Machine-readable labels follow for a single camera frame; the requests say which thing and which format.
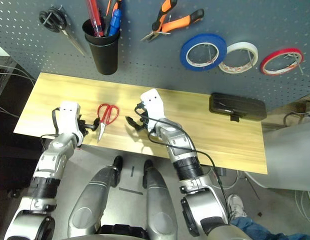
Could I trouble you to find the black plastic cup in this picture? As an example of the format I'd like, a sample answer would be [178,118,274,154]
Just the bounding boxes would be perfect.
[81,18,121,76]

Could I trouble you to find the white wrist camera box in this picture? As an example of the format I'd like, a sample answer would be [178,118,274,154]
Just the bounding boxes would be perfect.
[140,88,166,132]
[57,100,85,147]

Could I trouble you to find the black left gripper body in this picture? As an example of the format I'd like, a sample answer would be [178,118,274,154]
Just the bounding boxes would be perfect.
[76,114,96,137]

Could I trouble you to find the red handled screwdriver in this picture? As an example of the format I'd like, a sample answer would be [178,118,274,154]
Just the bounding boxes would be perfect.
[85,0,105,38]

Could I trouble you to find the black handled scissors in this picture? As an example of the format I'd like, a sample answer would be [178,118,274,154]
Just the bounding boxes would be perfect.
[38,5,87,57]

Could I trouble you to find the silver robot leg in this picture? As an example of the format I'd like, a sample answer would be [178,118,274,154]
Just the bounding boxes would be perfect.
[142,159,179,240]
[67,155,124,239]

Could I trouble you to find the blue jeans leg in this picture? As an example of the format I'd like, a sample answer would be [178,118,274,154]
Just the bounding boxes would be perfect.
[229,216,310,240]

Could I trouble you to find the blue tape roll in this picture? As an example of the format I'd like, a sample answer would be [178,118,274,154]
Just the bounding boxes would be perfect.
[179,32,229,73]

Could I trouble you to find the orange black pliers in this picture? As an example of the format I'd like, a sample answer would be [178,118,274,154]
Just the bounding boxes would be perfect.
[140,0,205,43]

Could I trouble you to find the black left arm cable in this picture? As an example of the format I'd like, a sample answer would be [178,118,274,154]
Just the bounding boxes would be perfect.
[39,107,62,151]

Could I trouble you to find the orange black handled screwdriver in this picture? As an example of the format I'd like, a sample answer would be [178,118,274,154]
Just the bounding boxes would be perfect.
[104,0,122,36]

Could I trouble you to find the red tape roll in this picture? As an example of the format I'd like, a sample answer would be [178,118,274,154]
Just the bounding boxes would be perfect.
[259,47,305,77]

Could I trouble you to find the silver left robot leg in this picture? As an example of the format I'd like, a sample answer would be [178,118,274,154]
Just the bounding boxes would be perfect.
[67,155,124,239]

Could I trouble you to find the white tape roll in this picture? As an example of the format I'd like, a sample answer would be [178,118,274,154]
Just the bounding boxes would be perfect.
[217,41,259,75]

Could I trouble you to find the blue screwdriver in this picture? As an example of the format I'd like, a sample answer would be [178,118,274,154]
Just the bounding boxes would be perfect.
[108,9,122,37]

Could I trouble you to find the grey white machine housing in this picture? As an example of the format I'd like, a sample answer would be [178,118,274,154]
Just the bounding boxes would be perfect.
[244,121,310,193]

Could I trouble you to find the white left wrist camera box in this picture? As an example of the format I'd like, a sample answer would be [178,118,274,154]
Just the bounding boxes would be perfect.
[57,100,85,147]

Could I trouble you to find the black tool case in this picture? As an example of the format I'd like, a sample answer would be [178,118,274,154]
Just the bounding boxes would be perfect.
[208,92,268,123]

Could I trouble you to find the red handled scissors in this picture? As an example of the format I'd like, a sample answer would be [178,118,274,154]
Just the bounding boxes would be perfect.
[96,102,120,144]

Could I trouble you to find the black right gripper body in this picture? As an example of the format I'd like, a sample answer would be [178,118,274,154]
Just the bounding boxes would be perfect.
[134,100,150,131]

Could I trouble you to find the white floor cables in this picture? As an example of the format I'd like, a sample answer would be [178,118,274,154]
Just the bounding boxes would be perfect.
[293,190,310,221]

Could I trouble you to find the white sneaker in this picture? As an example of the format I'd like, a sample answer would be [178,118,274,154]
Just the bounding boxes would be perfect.
[227,194,247,219]

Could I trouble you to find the silver right robot leg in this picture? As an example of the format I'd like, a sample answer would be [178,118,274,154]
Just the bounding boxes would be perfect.
[142,159,179,240]

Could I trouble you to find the dark grey metal pegboard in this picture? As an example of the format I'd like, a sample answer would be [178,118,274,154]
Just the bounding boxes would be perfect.
[0,0,310,114]

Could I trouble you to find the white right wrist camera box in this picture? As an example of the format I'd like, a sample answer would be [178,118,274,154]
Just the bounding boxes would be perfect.
[140,88,166,132]

